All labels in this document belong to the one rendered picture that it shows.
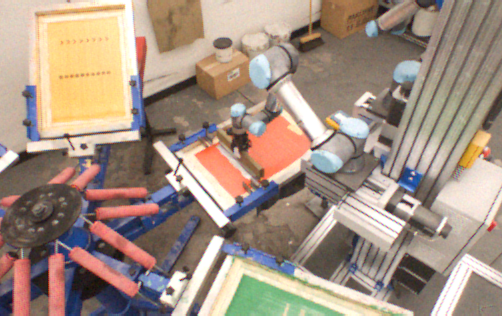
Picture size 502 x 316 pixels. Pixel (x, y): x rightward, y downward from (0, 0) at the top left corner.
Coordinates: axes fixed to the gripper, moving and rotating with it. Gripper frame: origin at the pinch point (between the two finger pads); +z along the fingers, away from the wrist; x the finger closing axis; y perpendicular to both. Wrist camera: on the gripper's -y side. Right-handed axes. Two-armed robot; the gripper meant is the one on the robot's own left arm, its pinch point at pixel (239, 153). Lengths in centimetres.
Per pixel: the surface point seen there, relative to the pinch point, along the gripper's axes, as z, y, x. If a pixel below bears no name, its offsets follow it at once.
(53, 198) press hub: -30, -4, -88
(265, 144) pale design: 4.7, 0.4, 18.7
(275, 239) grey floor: 100, 14, 19
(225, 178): 4.8, 6.6, -14.2
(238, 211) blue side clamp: -0.7, 31.1, -23.0
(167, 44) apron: 42, -191, 50
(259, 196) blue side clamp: -1.4, 30.9, -9.8
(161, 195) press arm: -3.7, 1.4, -48.5
